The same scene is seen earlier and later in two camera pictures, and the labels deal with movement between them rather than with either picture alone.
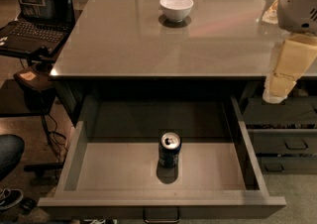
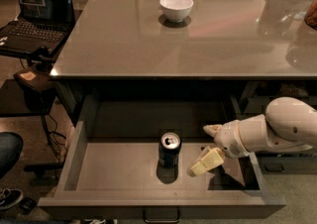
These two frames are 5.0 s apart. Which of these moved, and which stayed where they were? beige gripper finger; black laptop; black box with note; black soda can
Moved: beige gripper finger
Stayed: black laptop; black box with note; black soda can
